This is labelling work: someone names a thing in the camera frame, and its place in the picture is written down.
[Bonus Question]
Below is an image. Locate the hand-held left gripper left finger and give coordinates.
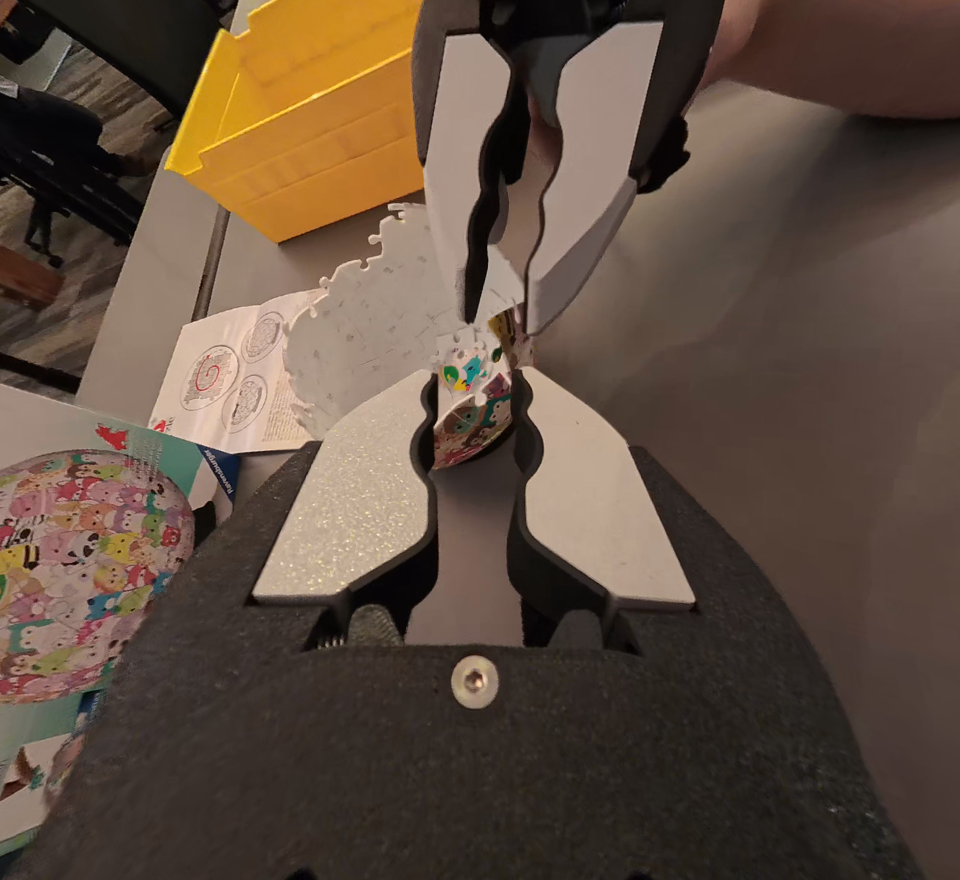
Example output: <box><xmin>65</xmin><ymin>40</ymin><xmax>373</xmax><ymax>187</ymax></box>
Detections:
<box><xmin>252</xmin><ymin>372</ymin><xmax>441</xmax><ymax>610</ymax></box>

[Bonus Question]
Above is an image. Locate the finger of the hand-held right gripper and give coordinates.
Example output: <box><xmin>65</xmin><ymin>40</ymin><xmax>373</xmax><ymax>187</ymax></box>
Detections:
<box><xmin>421</xmin><ymin>31</ymin><xmax>528</xmax><ymax>327</ymax></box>
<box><xmin>522</xmin><ymin>21</ymin><xmax>666</xmax><ymax>337</ymax></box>

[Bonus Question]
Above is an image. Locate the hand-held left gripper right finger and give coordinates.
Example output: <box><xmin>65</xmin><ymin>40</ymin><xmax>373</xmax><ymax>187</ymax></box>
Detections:
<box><xmin>512</xmin><ymin>366</ymin><xmax>698</xmax><ymax>612</ymax></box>

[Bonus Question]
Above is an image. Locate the yellow plastic bin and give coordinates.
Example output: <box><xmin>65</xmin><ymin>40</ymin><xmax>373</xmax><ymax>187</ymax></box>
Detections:
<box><xmin>163</xmin><ymin>0</ymin><xmax>460</xmax><ymax>244</ymax></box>

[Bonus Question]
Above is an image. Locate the white half puzzle ball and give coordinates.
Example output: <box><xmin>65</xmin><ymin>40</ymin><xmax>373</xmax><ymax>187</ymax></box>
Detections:
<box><xmin>288</xmin><ymin>201</ymin><xmax>543</xmax><ymax>474</ymax></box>

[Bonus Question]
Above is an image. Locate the person's right forearm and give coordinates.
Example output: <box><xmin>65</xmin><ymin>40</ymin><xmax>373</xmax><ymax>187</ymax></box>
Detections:
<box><xmin>701</xmin><ymin>0</ymin><xmax>960</xmax><ymax>121</ymax></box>

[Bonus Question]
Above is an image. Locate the colourful puzzle box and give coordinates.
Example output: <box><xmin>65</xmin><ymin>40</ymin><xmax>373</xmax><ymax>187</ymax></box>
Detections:
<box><xmin>0</xmin><ymin>417</ymin><xmax>243</xmax><ymax>851</ymax></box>

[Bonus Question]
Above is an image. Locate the white instruction leaflet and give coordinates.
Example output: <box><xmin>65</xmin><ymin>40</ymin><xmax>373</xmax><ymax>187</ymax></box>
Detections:
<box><xmin>148</xmin><ymin>288</ymin><xmax>333</xmax><ymax>458</ymax></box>

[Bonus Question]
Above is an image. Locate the dark furniture panel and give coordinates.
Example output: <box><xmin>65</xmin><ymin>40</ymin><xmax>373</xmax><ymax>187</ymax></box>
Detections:
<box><xmin>0</xmin><ymin>0</ymin><xmax>253</xmax><ymax>121</ymax></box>

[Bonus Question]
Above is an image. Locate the black office chair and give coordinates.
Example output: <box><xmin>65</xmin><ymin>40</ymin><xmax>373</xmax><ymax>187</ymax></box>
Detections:
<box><xmin>0</xmin><ymin>145</ymin><xmax>147</xmax><ymax>271</ymax></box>

